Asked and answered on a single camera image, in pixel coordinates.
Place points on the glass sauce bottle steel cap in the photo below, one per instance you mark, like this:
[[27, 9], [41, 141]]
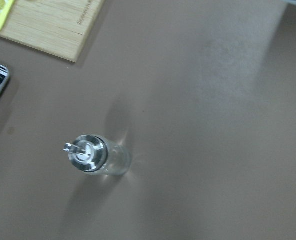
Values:
[[96, 155]]

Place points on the yellow plastic knife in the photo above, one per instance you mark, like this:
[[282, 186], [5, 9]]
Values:
[[5, 12]]

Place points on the wooden cutting board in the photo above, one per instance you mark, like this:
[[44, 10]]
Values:
[[59, 27]]

